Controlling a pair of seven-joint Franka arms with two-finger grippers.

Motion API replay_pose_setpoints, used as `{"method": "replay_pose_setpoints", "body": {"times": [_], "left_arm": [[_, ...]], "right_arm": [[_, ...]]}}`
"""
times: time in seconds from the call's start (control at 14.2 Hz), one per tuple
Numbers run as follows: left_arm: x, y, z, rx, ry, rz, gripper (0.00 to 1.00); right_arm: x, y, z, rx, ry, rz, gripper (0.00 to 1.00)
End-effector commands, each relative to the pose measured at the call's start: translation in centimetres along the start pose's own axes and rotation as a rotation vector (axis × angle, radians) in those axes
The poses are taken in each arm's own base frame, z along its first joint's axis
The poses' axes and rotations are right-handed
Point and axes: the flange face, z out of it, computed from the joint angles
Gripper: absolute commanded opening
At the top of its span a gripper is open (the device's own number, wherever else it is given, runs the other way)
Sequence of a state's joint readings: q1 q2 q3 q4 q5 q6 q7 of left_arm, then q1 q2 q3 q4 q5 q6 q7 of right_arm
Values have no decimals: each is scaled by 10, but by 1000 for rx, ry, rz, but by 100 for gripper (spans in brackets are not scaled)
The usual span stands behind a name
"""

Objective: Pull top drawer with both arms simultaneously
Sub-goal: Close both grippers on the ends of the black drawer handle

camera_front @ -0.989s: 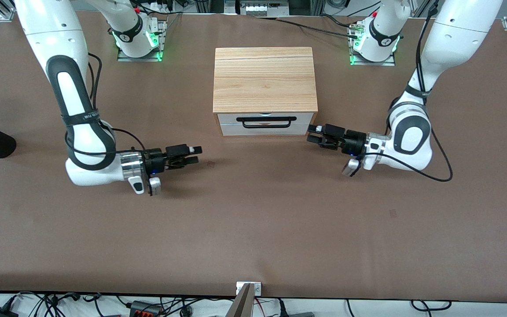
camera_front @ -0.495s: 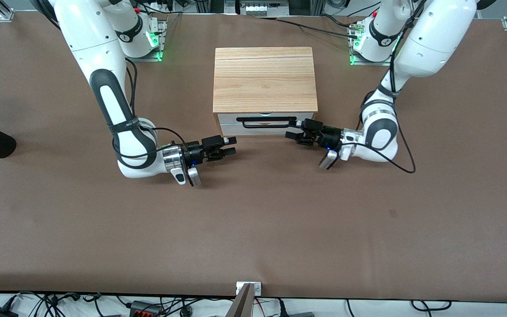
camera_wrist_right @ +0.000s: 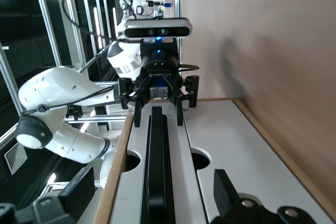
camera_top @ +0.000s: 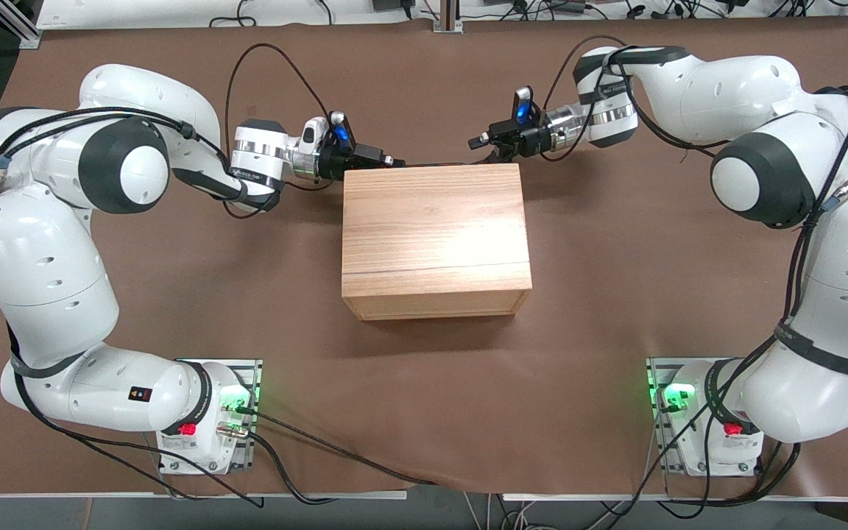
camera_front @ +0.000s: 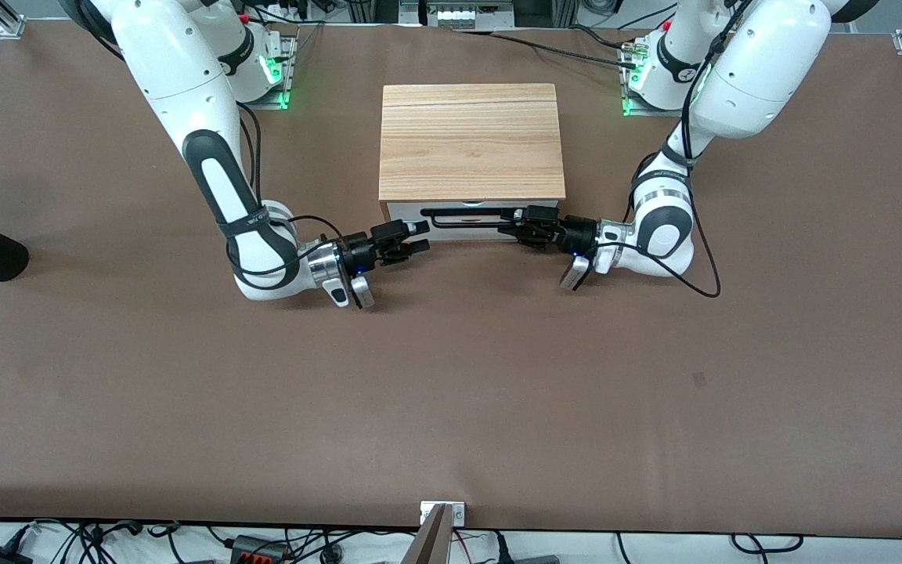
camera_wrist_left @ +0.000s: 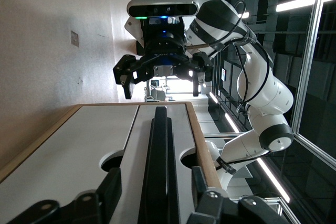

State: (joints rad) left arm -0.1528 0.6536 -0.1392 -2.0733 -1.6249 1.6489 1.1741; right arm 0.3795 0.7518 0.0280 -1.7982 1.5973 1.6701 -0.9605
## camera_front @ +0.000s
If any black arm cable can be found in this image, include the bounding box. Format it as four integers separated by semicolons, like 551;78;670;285
225;100;347;280
581;0;723;299

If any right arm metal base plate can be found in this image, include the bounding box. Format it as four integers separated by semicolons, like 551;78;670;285
241;31;300;110

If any wooden drawer with white front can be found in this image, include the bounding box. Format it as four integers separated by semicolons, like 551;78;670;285
386;200;560;225

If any light wooden drawer cabinet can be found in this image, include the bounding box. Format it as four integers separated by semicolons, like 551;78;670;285
378;83;567;244

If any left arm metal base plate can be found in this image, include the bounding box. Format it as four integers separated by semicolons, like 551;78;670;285
621;38;705;119

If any black metal drawer handle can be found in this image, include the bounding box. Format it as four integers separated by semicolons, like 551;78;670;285
421;206;527;230

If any black box with red connectors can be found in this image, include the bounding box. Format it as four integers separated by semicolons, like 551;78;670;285
229;535;290;564

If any small metal table bracket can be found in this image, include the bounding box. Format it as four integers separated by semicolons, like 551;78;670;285
420;501;467;526

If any long black table cable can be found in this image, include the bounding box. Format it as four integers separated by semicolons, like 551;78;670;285
457;30;644;70

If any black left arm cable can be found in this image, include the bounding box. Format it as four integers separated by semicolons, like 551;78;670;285
581;0;723;299

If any brown angled bar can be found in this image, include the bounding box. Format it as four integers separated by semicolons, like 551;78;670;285
402;504;454;564

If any black looped floor cable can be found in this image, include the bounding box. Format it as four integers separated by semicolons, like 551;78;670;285
730;533;805;554

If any grey power strip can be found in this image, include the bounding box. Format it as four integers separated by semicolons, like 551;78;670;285
425;2;517;31

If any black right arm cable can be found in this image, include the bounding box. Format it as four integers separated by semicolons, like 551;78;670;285
225;100;347;280

